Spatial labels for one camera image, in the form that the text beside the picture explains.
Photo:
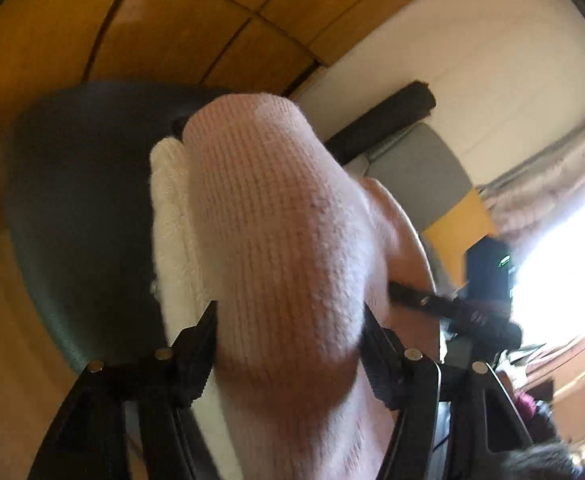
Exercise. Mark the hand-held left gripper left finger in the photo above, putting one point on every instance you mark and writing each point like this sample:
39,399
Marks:
200,355

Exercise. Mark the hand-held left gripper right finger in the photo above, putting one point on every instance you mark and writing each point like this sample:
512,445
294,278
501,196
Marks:
382,365

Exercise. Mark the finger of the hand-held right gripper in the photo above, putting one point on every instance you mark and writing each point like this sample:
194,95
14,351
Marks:
422,301

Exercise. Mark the pink knit sweater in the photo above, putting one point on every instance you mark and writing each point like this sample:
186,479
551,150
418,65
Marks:
282,240

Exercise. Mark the bright window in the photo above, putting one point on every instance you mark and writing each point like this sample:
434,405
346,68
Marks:
567,270

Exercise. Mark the pink patterned curtain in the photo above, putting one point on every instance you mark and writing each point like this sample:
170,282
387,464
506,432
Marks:
547,185

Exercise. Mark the grey yellow teal sofa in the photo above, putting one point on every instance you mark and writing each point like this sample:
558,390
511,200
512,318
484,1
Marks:
422,170

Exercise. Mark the white knit garment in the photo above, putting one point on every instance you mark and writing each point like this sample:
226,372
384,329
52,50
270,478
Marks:
172,220

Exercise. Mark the person's dark fuzzy clothing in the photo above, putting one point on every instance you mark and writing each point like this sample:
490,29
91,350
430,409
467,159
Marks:
542,462

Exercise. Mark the wooden wardrobe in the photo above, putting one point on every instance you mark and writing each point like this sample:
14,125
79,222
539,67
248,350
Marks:
147,20

